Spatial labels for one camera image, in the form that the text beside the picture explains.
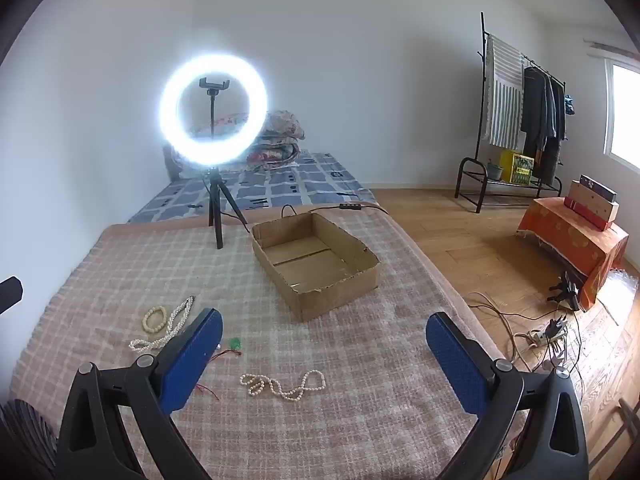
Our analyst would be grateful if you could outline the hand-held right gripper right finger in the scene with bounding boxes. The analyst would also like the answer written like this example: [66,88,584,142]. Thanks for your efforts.
[425,311,590,480]

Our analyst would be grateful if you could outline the green pendant with red string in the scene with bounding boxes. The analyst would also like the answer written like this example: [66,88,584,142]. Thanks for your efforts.
[194,337,245,402]

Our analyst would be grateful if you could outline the black ring light cable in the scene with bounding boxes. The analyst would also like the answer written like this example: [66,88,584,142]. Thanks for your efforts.
[220,201,388,233]

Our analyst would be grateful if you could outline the floor cables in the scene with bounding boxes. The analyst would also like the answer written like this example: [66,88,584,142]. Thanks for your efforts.
[467,290,621,411]

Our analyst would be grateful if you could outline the white ring light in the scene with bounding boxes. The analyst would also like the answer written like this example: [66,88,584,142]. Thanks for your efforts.
[159,50,271,168]

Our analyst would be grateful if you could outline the pink checked blanket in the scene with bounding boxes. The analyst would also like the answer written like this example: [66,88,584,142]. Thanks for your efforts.
[10,205,531,480]

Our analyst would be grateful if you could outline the brown cardboard carton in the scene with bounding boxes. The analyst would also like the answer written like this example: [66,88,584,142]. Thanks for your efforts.
[567,180,620,223]

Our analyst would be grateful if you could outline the white power strip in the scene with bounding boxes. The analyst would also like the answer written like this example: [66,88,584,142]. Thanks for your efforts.
[525,326,569,347]

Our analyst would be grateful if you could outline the black phone holder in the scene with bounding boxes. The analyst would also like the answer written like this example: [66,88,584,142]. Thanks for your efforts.
[199,77,231,137]

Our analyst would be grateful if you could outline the black tripod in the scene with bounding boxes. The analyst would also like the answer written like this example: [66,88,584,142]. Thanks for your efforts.
[202,166,251,250]

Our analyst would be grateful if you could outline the orange cloth covered table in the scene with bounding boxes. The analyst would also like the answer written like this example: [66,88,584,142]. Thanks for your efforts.
[516,196,630,311]

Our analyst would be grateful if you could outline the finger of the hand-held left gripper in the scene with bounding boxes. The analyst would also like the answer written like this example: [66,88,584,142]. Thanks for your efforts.
[0,276,24,317]

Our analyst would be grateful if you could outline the dark hanging coat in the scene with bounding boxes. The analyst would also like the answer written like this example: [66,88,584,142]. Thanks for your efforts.
[520,65,557,162]

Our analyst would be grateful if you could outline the red flat box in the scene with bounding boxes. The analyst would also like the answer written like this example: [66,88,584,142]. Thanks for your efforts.
[564,197,613,232]

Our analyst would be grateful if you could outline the cream bead bracelet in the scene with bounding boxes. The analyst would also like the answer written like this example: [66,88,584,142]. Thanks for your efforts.
[142,306,167,333]

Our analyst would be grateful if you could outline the yellow crate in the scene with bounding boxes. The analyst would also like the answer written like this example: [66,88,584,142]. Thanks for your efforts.
[499,150,536,184]

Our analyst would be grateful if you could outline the white pearl necklace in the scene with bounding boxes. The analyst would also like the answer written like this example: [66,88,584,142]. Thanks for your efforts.
[129,296,196,352]
[239,370,325,402]

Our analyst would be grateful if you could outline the black metal clothes rack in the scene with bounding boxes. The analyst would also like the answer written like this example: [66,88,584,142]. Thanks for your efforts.
[454,11,568,215]

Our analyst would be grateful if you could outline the dark hanging jacket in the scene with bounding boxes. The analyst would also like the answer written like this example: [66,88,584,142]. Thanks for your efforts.
[547,77,569,186]

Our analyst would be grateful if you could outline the striped clothing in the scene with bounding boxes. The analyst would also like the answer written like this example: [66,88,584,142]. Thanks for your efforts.
[0,399,59,480]

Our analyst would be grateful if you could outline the striped hanging towel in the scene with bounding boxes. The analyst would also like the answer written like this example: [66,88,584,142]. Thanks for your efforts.
[484,35,526,150]

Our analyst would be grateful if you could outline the floral pillow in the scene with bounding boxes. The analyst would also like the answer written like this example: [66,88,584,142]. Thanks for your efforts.
[191,112,251,137]

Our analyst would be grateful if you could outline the window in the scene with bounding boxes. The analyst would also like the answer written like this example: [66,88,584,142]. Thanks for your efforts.
[602,57,640,171]

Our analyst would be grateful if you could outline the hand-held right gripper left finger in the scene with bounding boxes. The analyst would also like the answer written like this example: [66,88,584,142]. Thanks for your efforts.
[56,307,223,480]

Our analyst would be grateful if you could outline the dark flat box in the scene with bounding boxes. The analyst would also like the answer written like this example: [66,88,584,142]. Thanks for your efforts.
[579,174,618,200]

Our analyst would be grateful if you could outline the cardboard box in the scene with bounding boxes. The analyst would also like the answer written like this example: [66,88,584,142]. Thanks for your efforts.
[251,211,381,322]

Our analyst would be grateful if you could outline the black clamp stand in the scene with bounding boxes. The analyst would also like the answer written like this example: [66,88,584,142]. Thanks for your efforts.
[547,271,582,312]

